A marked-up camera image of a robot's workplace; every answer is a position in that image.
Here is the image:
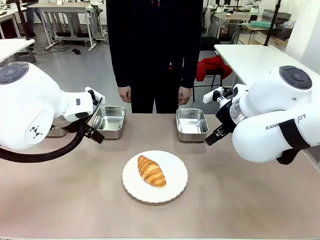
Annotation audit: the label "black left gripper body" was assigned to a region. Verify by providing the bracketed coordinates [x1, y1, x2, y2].
[61, 121, 87, 134]

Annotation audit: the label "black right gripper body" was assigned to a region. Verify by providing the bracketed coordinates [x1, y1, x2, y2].
[215, 99, 237, 134]

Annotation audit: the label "rectangular steel container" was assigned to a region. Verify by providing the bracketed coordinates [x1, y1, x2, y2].
[89, 105, 127, 140]
[175, 108, 209, 143]

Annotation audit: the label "golden croissant bread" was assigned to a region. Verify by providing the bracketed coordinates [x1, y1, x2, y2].
[137, 155, 167, 189]

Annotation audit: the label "person's left hand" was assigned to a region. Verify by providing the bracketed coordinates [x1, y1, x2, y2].
[177, 86, 193, 106]

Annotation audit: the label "person's right hand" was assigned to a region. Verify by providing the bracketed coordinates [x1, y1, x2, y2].
[117, 85, 133, 104]

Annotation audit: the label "red cloth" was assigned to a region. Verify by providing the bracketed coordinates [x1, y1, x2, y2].
[195, 55, 234, 82]

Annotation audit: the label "white round plate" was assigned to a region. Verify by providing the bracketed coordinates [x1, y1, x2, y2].
[121, 150, 189, 204]

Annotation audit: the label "large white side table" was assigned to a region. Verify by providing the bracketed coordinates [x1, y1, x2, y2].
[214, 43, 320, 87]

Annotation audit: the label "black chair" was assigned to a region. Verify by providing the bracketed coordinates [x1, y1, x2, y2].
[192, 35, 226, 102]

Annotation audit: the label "background desk with equipment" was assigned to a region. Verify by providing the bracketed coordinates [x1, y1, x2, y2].
[209, 9, 252, 40]

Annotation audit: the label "green ridged tray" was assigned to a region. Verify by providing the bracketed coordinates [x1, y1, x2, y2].
[249, 20, 273, 30]

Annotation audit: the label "person in dark clothes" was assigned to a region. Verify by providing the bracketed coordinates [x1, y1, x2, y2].
[105, 0, 204, 115]

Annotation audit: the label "small white side table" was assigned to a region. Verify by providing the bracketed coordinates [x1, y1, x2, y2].
[0, 38, 36, 64]

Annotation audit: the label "black storage box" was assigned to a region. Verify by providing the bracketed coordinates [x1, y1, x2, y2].
[275, 24, 295, 41]

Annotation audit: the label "black stand pole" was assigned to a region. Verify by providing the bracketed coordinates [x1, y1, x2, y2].
[263, 0, 283, 47]
[14, 0, 33, 41]

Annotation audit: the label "grey background workbench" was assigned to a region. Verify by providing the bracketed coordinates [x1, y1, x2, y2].
[26, 1, 101, 53]

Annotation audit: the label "background person legs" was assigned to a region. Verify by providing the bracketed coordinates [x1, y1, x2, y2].
[25, 6, 44, 38]

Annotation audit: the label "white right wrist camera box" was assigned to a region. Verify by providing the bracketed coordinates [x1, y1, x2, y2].
[202, 87, 225, 104]

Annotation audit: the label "black braided cable sleeve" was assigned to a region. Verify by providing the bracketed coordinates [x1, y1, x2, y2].
[0, 121, 87, 164]

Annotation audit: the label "black strap on arm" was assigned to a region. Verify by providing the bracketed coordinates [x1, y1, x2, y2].
[278, 118, 311, 151]

